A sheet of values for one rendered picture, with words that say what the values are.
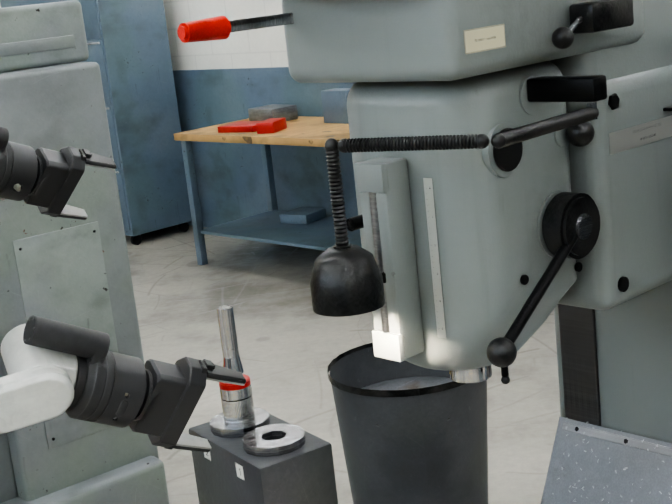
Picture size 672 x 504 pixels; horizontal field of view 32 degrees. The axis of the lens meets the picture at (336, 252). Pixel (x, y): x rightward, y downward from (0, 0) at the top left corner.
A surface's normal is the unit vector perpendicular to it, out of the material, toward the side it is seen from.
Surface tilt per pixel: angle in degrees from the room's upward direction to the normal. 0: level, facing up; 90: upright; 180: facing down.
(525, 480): 0
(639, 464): 63
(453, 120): 90
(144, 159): 90
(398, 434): 94
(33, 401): 107
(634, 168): 90
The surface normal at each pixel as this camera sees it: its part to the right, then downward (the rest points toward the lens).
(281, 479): 0.55, 0.13
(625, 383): -0.72, 0.23
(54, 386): 0.40, 0.45
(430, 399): 0.20, 0.26
